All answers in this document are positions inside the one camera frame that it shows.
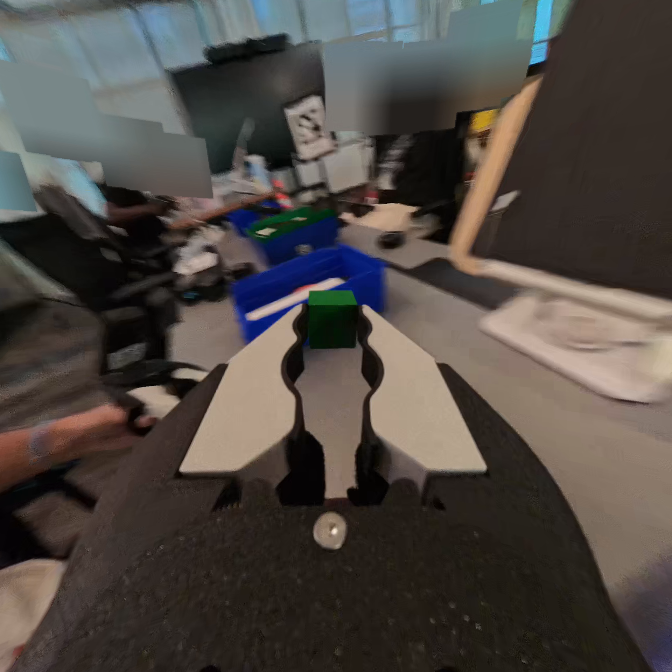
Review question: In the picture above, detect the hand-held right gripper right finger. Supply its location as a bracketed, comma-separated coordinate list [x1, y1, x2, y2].
[357, 304, 489, 502]

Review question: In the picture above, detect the small green block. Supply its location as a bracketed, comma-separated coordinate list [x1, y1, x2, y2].
[307, 290, 359, 350]

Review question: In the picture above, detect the person's left hand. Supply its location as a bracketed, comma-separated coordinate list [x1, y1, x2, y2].
[52, 404, 158, 457]

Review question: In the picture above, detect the blue plastic bin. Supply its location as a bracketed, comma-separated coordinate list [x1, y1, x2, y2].
[228, 207, 274, 237]
[247, 210, 339, 266]
[232, 244, 386, 344]

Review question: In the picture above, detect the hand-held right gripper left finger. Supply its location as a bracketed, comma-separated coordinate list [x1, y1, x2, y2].
[178, 303, 310, 478]

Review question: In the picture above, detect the black board with wooden frame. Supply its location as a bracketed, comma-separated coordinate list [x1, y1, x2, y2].
[449, 0, 672, 300]

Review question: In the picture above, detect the black video bar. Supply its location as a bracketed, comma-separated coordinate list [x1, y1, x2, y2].
[204, 33, 292, 65]

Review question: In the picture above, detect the black white fiducial sign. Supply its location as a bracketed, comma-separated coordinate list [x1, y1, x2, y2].
[283, 94, 337, 158]

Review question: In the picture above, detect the dark grey desk mat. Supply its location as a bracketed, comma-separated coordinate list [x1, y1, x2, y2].
[386, 257, 520, 310]

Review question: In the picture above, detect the cream cloth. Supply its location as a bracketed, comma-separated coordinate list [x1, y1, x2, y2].
[341, 202, 452, 242]

